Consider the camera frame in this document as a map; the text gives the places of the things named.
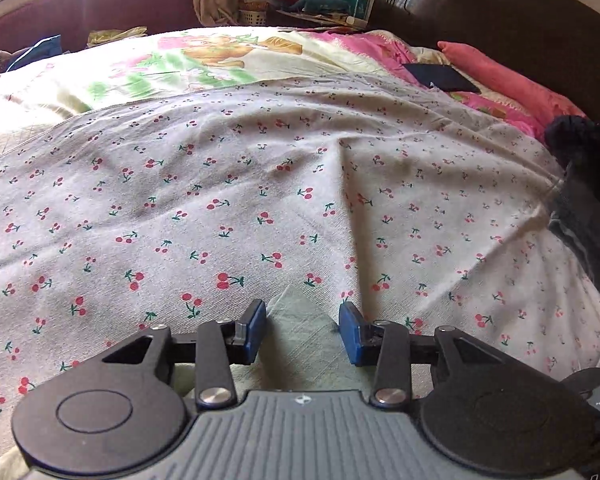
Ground pink cartoon print blanket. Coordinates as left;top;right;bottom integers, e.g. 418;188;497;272
0;25;556;141

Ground green pants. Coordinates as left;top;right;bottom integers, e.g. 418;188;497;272
172;284;433;396

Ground maroon upholstered bench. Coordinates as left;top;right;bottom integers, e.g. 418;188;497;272
0;0;201;62

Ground yellow-green plastic bag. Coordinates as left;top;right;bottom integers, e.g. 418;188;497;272
87;27;149;46

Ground cherry print bedsheet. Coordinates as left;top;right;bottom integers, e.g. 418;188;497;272
0;72;600;480

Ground teal cloth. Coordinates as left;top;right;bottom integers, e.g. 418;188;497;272
290;0;349;14

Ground dark grey folded garment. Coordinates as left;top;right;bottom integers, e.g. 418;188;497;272
547;160;600;292

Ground small white basket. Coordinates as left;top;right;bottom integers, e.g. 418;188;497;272
237;7;269;26

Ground black garment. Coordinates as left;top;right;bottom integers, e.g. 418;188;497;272
545;116;600;173

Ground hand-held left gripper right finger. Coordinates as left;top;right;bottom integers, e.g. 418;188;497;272
339;301;511;409

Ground blue cloth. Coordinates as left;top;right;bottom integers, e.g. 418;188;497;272
5;35;64;71

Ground dark brown headboard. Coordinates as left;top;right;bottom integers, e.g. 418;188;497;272
370;0;600;128

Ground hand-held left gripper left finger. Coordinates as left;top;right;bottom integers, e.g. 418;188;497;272
100;299;268;409

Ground pink pillow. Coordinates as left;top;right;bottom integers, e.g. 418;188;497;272
437;41;583;127

